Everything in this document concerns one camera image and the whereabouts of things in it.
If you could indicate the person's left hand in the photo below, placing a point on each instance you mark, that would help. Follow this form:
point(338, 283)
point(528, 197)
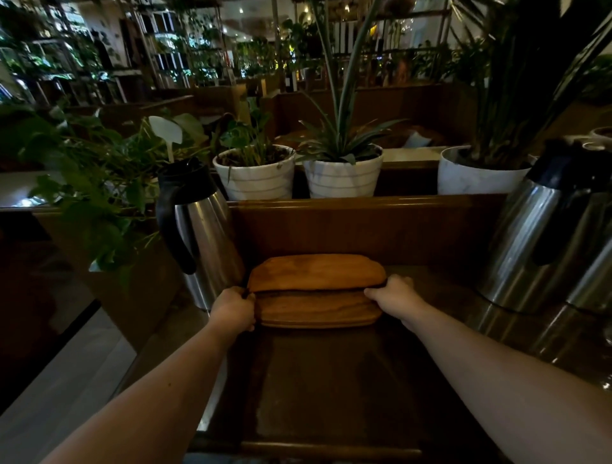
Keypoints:
point(232, 310)

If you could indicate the person's right hand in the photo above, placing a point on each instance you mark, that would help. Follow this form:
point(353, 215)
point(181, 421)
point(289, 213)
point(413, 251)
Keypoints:
point(398, 299)

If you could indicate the person's right fingers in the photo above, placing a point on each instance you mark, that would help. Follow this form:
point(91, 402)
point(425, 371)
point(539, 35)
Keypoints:
point(375, 294)

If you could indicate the person's left fingers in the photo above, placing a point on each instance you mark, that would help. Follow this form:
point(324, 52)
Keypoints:
point(250, 300)

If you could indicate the wooden tray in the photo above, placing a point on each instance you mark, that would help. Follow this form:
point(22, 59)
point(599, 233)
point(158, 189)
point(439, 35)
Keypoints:
point(315, 272)
point(318, 309)

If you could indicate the person's right forearm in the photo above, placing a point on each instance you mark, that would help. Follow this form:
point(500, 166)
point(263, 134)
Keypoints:
point(507, 392)

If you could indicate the person's left forearm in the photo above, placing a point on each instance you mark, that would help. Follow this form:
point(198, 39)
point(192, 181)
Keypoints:
point(158, 401)

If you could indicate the dark wooden service cabinet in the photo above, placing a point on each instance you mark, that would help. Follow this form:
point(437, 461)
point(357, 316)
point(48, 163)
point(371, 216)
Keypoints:
point(363, 229)

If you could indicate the white striped plant pot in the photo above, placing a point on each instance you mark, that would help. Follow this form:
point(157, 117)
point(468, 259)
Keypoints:
point(258, 179)
point(342, 179)

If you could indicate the white marbled plant pot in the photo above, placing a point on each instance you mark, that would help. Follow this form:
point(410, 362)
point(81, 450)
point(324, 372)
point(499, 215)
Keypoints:
point(471, 179)

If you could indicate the light blue cushion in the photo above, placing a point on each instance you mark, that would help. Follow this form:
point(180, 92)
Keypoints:
point(417, 140)

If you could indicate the small green leafy plant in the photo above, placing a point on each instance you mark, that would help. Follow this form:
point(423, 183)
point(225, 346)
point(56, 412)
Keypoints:
point(246, 136)

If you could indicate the spiky green plant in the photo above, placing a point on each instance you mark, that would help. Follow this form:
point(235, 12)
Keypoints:
point(342, 129)

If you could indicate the wooden booth divider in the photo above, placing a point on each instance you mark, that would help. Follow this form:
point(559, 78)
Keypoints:
point(382, 107)

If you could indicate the white plant label stick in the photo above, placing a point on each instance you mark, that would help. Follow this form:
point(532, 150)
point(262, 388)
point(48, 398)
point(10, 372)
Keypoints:
point(166, 129)

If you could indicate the green leafy trailing plant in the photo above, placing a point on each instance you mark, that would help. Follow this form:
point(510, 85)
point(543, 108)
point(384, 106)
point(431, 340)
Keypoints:
point(91, 181)

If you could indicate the tall dark green plant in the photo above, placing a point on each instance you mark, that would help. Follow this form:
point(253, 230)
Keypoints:
point(521, 71)

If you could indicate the white cup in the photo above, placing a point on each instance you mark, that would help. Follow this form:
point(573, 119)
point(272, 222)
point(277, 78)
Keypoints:
point(602, 135)

